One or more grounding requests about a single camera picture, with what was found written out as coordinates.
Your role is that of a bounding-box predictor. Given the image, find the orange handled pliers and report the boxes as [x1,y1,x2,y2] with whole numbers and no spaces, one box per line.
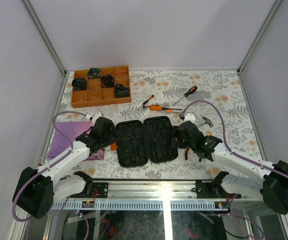
[185,149,190,161]

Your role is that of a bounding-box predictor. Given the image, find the orange case latch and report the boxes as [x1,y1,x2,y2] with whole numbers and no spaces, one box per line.
[110,143,117,152]

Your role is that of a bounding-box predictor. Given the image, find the black handled steel hammer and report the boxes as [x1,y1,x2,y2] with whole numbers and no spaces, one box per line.
[197,116,214,128]

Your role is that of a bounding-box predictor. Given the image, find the black plastic tool case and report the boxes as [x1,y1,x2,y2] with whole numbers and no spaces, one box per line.
[116,116,178,168]

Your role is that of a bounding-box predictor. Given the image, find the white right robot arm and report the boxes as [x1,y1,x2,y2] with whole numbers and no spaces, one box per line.
[175,121,288,215]

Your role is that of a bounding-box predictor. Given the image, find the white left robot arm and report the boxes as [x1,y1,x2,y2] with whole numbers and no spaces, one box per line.
[11,116,117,222]

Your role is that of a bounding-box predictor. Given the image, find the thin orange precision screwdriver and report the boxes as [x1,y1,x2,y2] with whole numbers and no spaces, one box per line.
[165,109,182,115]

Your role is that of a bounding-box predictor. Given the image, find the orange wooden compartment tray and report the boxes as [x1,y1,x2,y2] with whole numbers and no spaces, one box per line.
[71,65,132,108]

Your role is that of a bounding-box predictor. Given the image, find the black rolled tape right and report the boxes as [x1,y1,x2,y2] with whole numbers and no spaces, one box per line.
[114,83,130,98]

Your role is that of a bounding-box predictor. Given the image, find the black rolled tape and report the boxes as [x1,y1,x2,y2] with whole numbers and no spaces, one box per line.
[71,77,87,91]
[87,67,101,79]
[114,83,130,98]
[100,74,115,88]

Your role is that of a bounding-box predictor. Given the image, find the floral patterned table mat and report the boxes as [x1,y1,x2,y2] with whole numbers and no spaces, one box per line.
[56,71,262,180]

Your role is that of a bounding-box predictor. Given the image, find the purple folded cloth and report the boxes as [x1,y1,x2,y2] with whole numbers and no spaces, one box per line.
[47,120,106,161]

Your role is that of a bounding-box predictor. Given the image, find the large orange black screwdriver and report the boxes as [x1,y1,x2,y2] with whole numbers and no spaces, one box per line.
[172,86,198,106]

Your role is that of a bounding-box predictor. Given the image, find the black rolled tape middle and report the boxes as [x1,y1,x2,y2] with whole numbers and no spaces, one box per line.
[100,74,115,88]

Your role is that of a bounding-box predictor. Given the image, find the small orange black screwdriver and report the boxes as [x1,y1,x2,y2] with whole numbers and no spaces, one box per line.
[142,94,154,109]

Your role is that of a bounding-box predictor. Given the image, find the black rolled tape left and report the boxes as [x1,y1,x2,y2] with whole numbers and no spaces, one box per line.
[71,77,87,91]

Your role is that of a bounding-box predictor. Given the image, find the black rolled tape top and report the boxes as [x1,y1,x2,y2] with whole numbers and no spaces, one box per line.
[87,67,101,79]

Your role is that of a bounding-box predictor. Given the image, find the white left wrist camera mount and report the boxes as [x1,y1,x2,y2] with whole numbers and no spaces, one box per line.
[85,112,102,122]

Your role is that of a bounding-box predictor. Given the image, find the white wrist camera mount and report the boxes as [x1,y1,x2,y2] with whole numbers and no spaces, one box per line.
[179,113,196,123]
[85,112,102,122]

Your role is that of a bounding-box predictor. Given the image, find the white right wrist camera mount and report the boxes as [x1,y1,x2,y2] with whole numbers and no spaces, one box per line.
[179,113,196,123]

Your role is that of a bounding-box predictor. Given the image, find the orange handled utility knife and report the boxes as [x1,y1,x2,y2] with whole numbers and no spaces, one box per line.
[143,105,182,112]

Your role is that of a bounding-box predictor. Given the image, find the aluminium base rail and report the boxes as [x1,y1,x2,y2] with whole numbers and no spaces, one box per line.
[23,179,288,211]

